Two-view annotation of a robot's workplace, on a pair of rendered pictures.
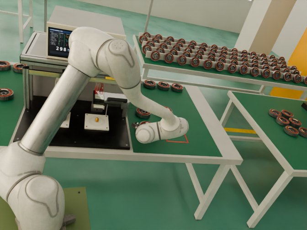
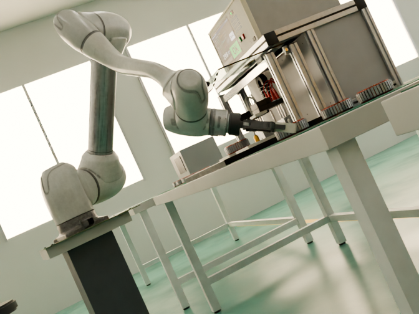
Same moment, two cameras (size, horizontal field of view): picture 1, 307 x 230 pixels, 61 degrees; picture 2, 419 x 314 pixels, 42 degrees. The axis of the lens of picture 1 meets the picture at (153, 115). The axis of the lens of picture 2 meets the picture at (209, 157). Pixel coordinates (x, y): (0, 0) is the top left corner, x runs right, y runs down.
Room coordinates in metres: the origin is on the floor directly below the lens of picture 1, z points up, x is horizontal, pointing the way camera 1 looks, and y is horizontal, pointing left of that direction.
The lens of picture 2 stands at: (1.24, -1.76, 0.76)
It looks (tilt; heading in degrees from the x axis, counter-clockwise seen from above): 1 degrees up; 93
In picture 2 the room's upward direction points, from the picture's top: 25 degrees counter-clockwise
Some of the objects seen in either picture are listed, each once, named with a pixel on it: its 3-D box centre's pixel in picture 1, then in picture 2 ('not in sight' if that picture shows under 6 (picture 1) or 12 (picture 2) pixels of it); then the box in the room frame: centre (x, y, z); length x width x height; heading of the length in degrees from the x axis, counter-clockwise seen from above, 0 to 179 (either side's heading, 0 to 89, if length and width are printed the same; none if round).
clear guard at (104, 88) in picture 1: (115, 88); (238, 75); (1.37, 0.27, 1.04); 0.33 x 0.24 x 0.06; 19
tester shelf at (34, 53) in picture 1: (83, 53); (282, 50); (1.60, 0.56, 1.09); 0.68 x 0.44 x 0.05; 109
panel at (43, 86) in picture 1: (81, 81); (285, 93); (1.54, 0.54, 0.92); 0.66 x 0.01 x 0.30; 109
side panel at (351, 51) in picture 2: not in sight; (354, 59); (1.78, 0.28, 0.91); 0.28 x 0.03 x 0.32; 19
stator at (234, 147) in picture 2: not in sight; (237, 146); (1.26, 0.57, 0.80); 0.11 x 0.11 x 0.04
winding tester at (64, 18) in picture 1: (87, 35); (270, 22); (1.61, 0.55, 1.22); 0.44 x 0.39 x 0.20; 109
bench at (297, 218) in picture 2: not in sight; (198, 225); (0.71, 2.76, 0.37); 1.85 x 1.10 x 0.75; 109
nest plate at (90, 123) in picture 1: (96, 122); (258, 142); (1.34, 0.34, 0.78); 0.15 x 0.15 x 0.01; 19
